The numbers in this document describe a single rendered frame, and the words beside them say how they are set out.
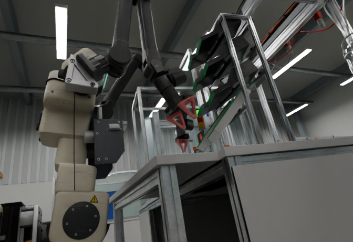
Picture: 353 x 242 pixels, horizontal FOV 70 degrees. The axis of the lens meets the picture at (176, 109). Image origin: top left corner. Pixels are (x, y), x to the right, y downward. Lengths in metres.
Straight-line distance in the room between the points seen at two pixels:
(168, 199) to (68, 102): 0.48
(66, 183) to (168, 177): 0.32
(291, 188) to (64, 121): 0.78
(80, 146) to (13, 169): 8.72
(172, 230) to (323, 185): 0.51
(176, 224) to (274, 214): 0.28
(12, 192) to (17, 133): 1.91
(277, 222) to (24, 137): 9.47
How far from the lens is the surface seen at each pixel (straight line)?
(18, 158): 9.71
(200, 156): 0.79
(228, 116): 1.16
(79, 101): 0.94
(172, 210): 0.74
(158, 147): 2.64
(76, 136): 0.95
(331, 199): 0.97
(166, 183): 0.74
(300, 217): 0.88
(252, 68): 1.34
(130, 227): 6.40
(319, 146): 1.00
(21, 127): 10.05
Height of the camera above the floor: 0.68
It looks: 24 degrees up
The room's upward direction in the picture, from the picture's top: 10 degrees counter-clockwise
